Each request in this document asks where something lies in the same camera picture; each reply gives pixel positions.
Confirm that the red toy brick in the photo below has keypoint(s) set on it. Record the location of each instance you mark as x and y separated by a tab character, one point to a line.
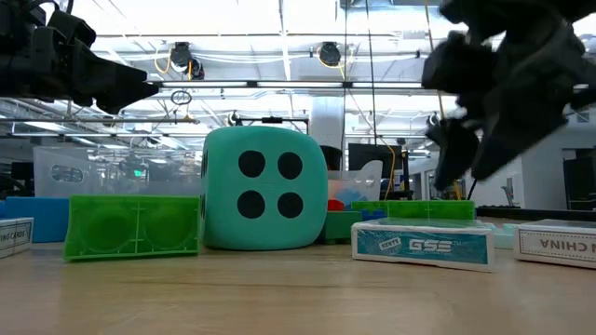
336	205

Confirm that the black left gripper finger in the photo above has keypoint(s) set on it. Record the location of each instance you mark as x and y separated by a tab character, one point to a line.
107	76
114	104

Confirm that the white card deck black print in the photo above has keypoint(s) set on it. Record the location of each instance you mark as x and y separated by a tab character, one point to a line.
16	237

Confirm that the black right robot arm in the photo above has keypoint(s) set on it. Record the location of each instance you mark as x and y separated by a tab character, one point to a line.
512	9

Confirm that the light blue toy brick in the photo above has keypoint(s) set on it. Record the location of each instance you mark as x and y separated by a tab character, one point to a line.
37	218

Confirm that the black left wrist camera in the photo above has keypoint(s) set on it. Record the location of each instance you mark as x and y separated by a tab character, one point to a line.
70	28

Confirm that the teal foam die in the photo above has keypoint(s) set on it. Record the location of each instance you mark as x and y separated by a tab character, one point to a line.
265	223

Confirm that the small dark green toy brick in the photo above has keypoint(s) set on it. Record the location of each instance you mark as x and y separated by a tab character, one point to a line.
340	225

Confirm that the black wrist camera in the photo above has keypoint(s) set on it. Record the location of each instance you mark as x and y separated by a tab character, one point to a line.
458	62
70	28

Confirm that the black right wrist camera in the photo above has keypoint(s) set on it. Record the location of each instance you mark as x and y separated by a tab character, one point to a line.
458	62

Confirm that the teal card deck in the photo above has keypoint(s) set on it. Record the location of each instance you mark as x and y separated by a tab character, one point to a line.
419	246

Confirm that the dark cabinet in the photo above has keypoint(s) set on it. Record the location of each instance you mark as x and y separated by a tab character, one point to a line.
579	181

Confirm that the black stand frame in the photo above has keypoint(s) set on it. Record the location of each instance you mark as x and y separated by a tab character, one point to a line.
272	120

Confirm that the black computer monitor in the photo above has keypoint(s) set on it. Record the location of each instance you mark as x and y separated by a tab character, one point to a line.
386	156

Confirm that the grey white card deck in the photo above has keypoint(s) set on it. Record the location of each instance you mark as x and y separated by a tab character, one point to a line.
559	244

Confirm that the long overhead light bar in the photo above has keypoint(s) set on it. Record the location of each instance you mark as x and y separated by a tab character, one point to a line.
298	84

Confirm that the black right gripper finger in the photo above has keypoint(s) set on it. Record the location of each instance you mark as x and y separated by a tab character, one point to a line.
512	135
451	149

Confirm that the clear plastic container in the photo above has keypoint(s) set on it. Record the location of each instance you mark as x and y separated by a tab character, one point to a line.
368	181
116	172

